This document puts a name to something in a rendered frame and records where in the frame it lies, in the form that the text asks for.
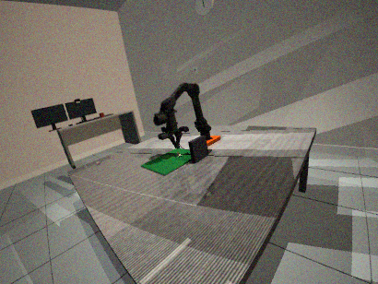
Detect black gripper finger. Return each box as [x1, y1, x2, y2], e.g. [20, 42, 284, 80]
[174, 134, 182, 143]
[169, 136, 176, 147]

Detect green circuit board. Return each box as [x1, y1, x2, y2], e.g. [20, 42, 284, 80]
[140, 148, 192, 176]

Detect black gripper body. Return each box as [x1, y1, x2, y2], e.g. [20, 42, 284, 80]
[158, 121, 189, 140]

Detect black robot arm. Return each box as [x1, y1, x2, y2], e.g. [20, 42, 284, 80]
[153, 83, 212, 140]

